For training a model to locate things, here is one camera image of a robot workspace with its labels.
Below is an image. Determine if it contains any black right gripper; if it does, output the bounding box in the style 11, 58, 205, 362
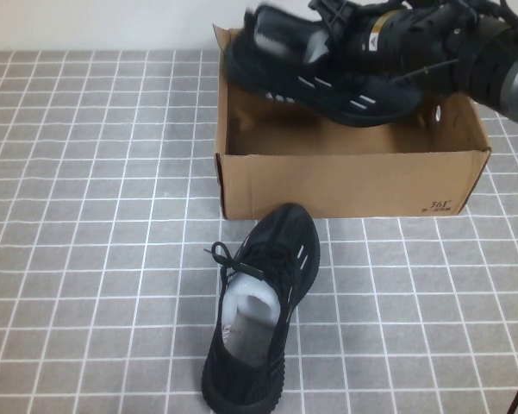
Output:
308, 0, 475, 78

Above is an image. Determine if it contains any black knit sneaker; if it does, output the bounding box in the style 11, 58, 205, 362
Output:
201, 202, 321, 411
223, 3, 423, 129

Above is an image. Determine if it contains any white foam shoe stuffing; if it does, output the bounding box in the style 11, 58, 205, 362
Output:
306, 33, 329, 65
221, 272, 282, 333

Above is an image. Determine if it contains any brown cardboard shoe box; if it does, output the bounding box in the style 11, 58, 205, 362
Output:
213, 23, 492, 219

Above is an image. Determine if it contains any grey grid tablecloth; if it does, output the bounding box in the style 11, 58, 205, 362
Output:
0, 49, 518, 414

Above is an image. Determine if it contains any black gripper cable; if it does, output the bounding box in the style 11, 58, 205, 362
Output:
390, 58, 460, 85

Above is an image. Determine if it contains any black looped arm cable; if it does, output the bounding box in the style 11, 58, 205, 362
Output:
493, 0, 518, 35

